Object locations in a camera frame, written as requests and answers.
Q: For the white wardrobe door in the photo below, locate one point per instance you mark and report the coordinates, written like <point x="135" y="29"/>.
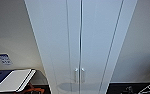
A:
<point x="54" y="40"/>
<point x="97" y="40"/>

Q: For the white wardrobe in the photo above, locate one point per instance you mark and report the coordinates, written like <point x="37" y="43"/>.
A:
<point x="124" y="33"/>

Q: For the white flat board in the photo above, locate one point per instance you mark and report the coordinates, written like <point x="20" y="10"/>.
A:
<point x="14" y="80"/>

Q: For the orange frame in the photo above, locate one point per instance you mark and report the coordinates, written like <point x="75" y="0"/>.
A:
<point x="32" y="88"/>

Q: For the wall socket with blue label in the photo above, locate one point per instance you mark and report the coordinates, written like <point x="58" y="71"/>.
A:
<point x="4" y="59"/>

